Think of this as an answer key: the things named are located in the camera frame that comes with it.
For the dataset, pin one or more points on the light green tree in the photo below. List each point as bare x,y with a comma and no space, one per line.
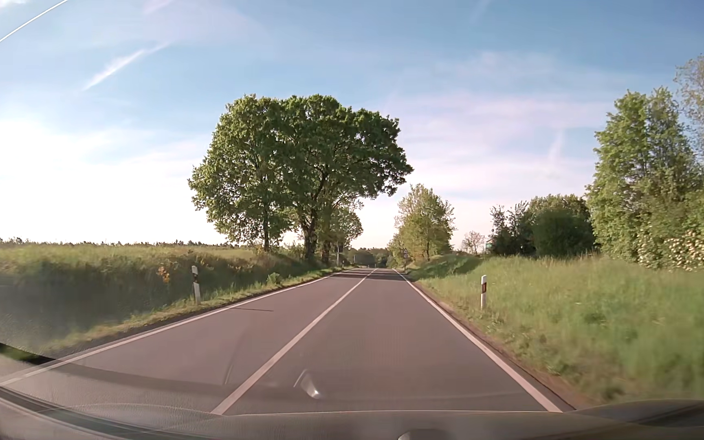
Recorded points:
423,223

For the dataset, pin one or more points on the large green trees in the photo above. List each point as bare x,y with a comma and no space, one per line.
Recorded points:
303,159

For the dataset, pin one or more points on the bare small tree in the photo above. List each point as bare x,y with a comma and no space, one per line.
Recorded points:
473,242

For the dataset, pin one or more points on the grey asphalt road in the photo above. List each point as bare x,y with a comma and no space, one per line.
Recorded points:
382,342

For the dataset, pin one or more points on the dark green bushes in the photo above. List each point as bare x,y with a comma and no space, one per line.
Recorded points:
541,229

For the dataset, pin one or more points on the car's own bonnet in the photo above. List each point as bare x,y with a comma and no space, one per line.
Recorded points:
352,425

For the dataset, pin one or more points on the tall grass verge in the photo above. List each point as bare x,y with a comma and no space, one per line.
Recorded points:
602,318

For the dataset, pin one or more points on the grass verge with bank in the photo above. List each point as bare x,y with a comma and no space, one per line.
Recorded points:
83,287

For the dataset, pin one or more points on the tall trees with bushes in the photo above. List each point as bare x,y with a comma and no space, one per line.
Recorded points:
651,177

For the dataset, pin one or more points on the white marker post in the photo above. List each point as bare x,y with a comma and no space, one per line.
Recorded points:
483,291
195,284

